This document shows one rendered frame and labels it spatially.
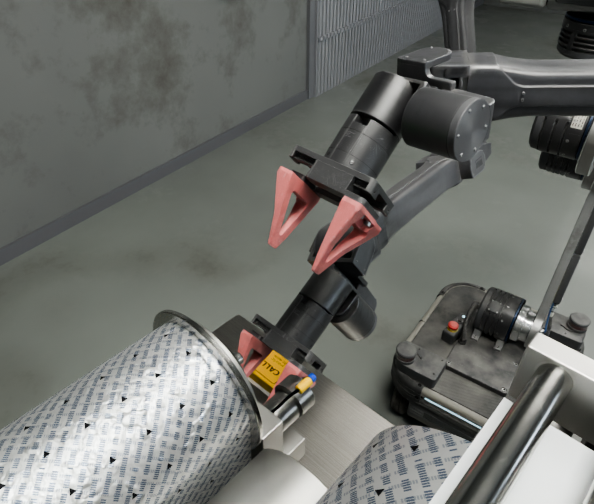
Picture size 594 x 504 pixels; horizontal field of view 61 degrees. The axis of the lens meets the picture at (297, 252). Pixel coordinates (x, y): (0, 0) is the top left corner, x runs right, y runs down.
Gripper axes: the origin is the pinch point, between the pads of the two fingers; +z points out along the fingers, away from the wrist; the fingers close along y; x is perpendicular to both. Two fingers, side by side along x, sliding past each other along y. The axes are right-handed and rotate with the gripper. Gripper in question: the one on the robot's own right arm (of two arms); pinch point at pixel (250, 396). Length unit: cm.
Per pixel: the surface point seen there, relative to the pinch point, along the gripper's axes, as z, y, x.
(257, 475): 2.5, -14.8, 19.9
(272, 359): -5.3, 11.0, -20.0
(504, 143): -221, 82, -254
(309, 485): 0.4, -18.7, 19.5
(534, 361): -12.4, -29.3, 37.1
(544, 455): -9.2, -31.3, 37.4
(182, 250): -21, 152, -137
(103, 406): 4.0, -6.5, 30.6
